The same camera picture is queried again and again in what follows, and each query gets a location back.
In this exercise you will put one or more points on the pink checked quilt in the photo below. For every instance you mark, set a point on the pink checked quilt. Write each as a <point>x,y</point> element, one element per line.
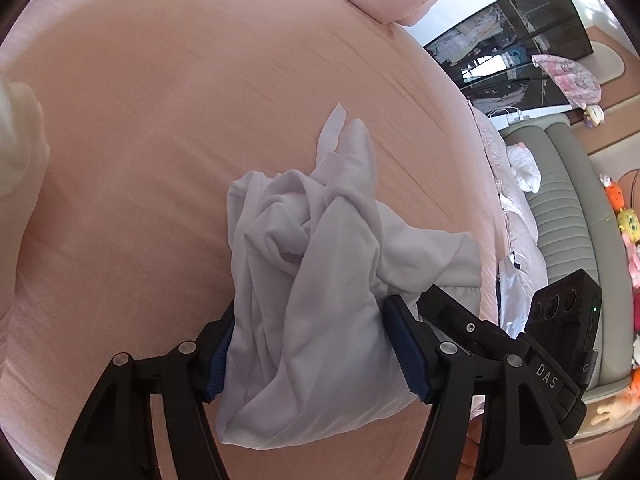
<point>520,230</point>

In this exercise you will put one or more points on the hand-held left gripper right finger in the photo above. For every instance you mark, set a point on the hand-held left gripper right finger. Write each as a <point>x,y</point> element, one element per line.
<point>405,355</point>

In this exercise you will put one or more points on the white plush toy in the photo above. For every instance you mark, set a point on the white plush toy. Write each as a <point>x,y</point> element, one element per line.
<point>525,170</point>

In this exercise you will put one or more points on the white T-shirt with navy collar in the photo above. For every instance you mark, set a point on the white T-shirt with navy collar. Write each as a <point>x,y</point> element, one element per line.
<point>310,310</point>

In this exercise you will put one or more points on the grey-green sofa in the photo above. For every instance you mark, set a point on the grey-green sofa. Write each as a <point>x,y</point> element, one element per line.
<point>565,220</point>

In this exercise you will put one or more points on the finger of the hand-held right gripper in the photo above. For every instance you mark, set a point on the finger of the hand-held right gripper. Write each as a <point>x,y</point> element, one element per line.
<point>465,325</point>

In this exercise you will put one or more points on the row of plush toys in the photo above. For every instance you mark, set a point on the row of plush toys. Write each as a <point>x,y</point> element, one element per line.
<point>627,225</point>

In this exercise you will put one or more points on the white jacket with navy stripes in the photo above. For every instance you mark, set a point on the white jacket with navy stripes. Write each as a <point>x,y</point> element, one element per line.
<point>510,290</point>

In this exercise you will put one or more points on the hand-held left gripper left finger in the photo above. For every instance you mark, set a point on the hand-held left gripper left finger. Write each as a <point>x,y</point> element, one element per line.
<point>216,370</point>

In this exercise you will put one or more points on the bed with pink sheet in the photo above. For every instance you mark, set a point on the bed with pink sheet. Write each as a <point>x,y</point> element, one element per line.
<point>150,110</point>

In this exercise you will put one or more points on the dark glass wardrobe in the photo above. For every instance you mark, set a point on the dark glass wardrobe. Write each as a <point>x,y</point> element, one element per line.
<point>525,35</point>

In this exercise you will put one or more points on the yellow plush toy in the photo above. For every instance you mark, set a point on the yellow plush toy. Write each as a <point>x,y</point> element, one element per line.
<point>594,114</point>

